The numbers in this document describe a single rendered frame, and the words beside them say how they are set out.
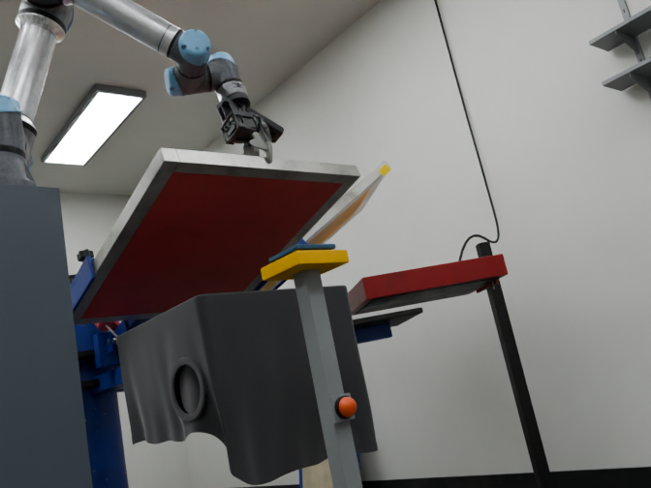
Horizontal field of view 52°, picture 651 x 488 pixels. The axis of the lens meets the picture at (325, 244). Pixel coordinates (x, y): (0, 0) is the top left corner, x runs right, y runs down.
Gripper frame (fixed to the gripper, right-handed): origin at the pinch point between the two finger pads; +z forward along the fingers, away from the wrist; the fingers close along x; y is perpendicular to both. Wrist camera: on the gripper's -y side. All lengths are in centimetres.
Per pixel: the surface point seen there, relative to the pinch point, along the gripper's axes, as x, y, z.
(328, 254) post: 19.1, 11.1, 38.1
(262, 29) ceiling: -117, -146, -212
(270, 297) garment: -12.4, 3.7, 30.9
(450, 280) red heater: -51, -116, 10
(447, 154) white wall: -76, -200, -83
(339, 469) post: 3, 15, 75
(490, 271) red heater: -42, -131, 12
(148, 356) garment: -43, 23, 29
